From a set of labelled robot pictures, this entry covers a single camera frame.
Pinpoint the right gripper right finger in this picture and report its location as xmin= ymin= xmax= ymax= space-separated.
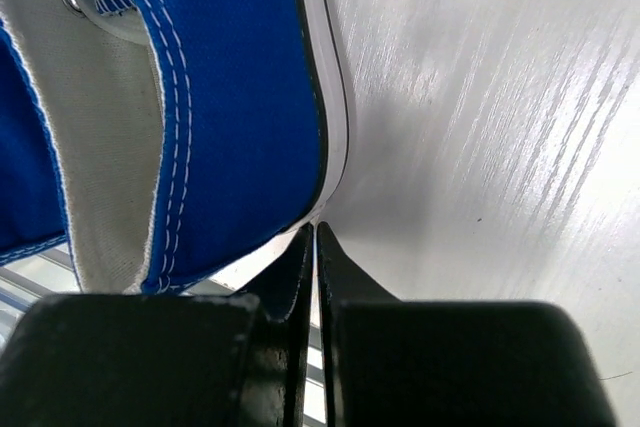
xmin=317 ymin=223 xmax=616 ymax=426

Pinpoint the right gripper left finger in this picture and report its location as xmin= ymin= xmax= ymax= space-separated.
xmin=1 ymin=225 xmax=314 ymax=426

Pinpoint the aluminium mounting rail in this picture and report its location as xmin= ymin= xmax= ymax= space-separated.
xmin=1 ymin=243 xmax=80 ymax=347

